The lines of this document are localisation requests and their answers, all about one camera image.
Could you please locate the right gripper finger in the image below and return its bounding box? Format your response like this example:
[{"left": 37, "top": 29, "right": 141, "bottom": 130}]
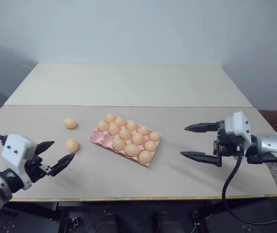
[
  {"left": 180, "top": 150, "right": 223, "bottom": 168},
  {"left": 184, "top": 122, "right": 220, "bottom": 133}
]

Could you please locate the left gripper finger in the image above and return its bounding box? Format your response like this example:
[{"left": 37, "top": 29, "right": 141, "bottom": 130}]
[
  {"left": 35, "top": 140, "right": 56, "bottom": 156},
  {"left": 50, "top": 153, "right": 76, "bottom": 177}
]

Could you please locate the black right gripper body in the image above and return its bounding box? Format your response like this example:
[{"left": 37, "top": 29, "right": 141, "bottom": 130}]
[{"left": 212, "top": 120, "right": 247, "bottom": 159}]

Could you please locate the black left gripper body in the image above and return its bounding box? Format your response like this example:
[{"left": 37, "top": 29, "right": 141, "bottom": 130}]
[{"left": 25, "top": 155, "right": 52, "bottom": 184}]

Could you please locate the brown egg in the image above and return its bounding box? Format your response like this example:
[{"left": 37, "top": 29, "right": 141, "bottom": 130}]
[
  {"left": 125, "top": 120, "right": 139, "bottom": 131},
  {"left": 65, "top": 138, "right": 80, "bottom": 153},
  {"left": 114, "top": 116, "right": 127, "bottom": 127},
  {"left": 124, "top": 144, "right": 141, "bottom": 157},
  {"left": 143, "top": 140, "right": 157, "bottom": 152},
  {"left": 131, "top": 133, "right": 145, "bottom": 146},
  {"left": 97, "top": 120, "right": 109, "bottom": 132},
  {"left": 137, "top": 125, "right": 150, "bottom": 136},
  {"left": 107, "top": 123, "right": 121, "bottom": 136},
  {"left": 138, "top": 150, "right": 153, "bottom": 164},
  {"left": 104, "top": 113, "right": 117, "bottom": 124},
  {"left": 112, "top": 138, "right": 126, "bottom": 151},
  {"left": 119, "top": 128, "right": 133, "bottom": 141},
  {"left": 148, "top": 131, "right": 162, "bottom": 142},
  {"left": 63, "top": 117, "right": 77, "bottom": 130}
]

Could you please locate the pink egg carton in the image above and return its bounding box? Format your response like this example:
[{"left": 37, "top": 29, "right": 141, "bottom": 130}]
[{"left": 87, "top": 118, "right": 163, "bottom": 167}]

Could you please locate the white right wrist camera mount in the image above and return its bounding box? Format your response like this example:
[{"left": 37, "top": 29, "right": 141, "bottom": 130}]
[{"left": 225, "top": 111, "right": 252, "bottom": 144}]

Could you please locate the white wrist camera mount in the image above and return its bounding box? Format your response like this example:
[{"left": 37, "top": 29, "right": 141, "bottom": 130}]
[
  {"left": 225, "top": 111, "right": 252, "bottom": 144},
  {"left": 1, "top": 133, "right": 38, "bottom": 191}
]

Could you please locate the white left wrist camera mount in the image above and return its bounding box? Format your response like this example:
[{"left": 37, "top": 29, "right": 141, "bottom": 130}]
[{"left": 1, "top": 133, "right": 38, "bottom": 191}]

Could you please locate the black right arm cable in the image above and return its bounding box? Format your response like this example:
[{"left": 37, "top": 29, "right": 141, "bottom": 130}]
[{"left": 221, "top": 145, "right": 277, "bottom": 225}]

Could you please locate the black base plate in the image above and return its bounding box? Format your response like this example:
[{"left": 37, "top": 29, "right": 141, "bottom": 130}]
[
  {"left": 198, "top": 198, "right": 277, "bottom": 233},
  {"left": 0, "top": 201, "right": 62, "bottom": 233}
]

